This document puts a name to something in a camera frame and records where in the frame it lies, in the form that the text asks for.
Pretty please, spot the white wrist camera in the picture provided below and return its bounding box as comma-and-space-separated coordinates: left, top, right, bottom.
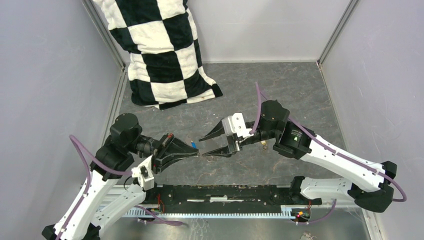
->
222, 113, 254, 139
131, 155, 155, 191

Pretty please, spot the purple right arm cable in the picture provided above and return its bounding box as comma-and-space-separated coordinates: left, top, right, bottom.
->
249, 81, 408, 226

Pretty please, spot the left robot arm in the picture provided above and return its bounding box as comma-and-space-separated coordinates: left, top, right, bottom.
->
42, 113, 199, 240

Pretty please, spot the yellow tagged key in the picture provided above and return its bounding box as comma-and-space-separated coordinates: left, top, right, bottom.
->
260, 140, 268, 151

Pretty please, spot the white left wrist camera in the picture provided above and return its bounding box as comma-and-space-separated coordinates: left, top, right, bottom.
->
131, 155, 155, 191

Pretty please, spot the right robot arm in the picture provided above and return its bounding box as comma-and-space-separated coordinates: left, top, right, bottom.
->
203, 100, 397, 213

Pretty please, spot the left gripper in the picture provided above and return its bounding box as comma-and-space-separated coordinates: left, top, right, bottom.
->
128, 132, 200, 173

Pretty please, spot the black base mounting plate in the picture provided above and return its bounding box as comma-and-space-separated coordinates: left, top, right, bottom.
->
140, 184, 323, 214

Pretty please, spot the black white checkered blanket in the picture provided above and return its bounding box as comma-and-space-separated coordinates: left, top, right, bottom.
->
96, 0, 223, 110

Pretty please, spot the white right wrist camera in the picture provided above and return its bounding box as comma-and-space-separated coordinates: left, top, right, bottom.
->
222, 113, 254, 139

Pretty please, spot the white slotted cable duct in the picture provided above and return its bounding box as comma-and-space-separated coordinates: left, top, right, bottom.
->
122, 206, 294, 220

